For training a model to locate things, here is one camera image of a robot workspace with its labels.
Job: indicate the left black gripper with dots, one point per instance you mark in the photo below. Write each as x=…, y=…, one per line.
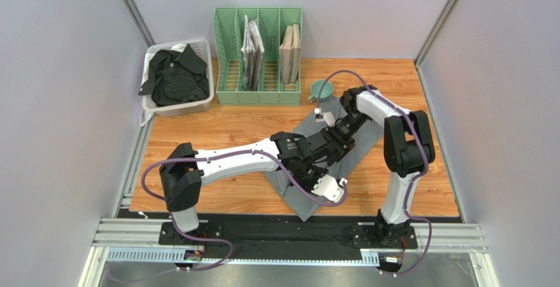
x=320, y=173

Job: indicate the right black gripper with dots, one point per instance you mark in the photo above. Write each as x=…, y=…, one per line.
x=342, y=130

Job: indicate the grey long sleeve shirt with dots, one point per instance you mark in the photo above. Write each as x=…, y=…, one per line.
x=365, y=139

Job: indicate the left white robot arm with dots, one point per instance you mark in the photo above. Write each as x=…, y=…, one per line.
x=186, y=171

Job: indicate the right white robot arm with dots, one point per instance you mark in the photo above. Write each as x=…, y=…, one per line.
x=408, y=149

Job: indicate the teal cup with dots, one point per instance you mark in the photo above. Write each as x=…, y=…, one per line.
x=320, y=90

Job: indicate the brown books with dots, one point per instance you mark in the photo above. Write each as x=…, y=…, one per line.
x=289, y=54

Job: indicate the grey magazines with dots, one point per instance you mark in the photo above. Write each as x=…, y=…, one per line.
x=253, y=55

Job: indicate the green file organizer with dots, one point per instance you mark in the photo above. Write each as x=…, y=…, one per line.
x=228, y=28

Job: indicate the black striped shirt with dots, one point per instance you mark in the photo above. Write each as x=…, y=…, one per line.
x=176, y=76

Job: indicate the white laundry basket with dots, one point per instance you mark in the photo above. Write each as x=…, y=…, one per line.
x=202, y=49

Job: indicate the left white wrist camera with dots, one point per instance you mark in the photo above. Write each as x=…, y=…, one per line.
x=330, y=188

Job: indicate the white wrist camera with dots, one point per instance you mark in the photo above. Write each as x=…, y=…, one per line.
x=325, y=117
x=330, y=188

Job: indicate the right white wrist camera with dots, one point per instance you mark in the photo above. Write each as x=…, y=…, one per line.
x=325, y=117

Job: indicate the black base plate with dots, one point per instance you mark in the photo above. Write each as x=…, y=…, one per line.
x=286, y=237

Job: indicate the aluminium frame rail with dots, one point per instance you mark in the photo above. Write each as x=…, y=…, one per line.
x=154, y=239

